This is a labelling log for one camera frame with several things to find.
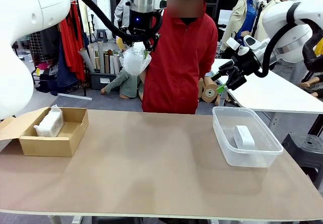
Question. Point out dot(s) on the black hanging garment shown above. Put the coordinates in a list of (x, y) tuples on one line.
[(50, 42)]

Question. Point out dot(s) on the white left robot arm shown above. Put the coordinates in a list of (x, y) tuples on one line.
[(25, 19)]

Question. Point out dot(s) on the small open cardboard box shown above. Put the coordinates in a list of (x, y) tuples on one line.
[(201, 87)]

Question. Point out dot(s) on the clear plastic container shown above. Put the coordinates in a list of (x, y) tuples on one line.
[(247, 156)]

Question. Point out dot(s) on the mannequin in beige top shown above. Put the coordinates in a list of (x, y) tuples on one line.
[(260, 24)]

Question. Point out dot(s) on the cream paper roll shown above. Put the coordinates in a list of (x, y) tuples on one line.
[(93, 55)]

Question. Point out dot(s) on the white monitor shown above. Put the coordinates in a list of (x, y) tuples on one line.
[(224, 17)]

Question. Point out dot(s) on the black plastic stool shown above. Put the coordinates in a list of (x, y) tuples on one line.
[(305, 148)]

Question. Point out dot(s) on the brown cardboard tube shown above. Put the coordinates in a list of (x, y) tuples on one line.
[(107, 63)]

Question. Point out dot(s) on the tall grey paper roll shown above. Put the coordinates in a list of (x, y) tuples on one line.
[(101, 57)]

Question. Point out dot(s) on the white background table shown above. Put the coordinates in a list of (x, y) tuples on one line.
[(272, 98)]

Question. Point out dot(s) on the grey step stool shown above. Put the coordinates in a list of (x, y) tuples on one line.
[(102, 34)]

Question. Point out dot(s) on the red dress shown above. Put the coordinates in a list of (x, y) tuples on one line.
[(73, 45)]

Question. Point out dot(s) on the long bubble-wrapped clock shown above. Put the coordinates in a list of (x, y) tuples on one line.
[(49, 124)]

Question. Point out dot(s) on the grey paper roll brown cap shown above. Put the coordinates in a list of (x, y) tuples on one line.
[(87, 61)]

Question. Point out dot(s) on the white bar on floor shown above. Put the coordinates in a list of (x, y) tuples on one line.
[(75, 96)]

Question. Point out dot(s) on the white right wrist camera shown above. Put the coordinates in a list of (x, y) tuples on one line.
[(232, 43)]

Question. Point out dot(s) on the cream hanging garment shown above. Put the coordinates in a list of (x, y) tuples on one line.
[(82, 24)]

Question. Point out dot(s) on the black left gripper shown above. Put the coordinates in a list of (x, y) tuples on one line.
[(141, 29)]

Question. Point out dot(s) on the person in red jacket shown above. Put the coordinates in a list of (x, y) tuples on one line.
[(176, 70)]

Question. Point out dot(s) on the lying mannequin in teal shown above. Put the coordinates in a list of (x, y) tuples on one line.
[(126, 82)]

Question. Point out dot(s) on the dark storage bin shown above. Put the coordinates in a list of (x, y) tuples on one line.
[(96, 82)]

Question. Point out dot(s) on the round bubble-wrapped clock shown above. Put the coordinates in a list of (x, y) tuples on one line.
[(133, 62)]

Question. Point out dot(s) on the person's right forearm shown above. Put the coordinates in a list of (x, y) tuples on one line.
[(143, 77)]

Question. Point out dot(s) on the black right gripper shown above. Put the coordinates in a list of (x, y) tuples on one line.
[(246, 62)]

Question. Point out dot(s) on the white unwrapped digital clock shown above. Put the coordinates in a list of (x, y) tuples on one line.
[(243, 137)]

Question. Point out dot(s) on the lying bare mannequin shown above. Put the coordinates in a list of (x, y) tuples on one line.
[(309, 84)]

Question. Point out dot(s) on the brown cardboard box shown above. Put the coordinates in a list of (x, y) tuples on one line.
[(50, 145)]

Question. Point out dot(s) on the person in grey hoodie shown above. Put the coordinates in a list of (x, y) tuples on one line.
[(118, 12)]

